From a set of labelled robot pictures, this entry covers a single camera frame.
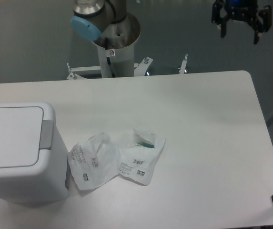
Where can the white trash can lid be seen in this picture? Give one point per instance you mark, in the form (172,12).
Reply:
(20,129)

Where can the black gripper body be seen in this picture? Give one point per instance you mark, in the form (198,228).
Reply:
(241,10)

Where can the white trash can body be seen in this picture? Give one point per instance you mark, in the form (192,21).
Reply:
(48,179)

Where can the white opened package green label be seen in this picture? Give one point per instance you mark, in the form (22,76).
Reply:
(139,157)

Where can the white crumpled plastic bag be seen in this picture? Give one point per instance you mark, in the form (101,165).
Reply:
(94,163)

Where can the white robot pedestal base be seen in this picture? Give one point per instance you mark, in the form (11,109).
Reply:
(115,47)

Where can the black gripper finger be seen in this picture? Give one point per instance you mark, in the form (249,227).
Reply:
(221,22)
(261,22)

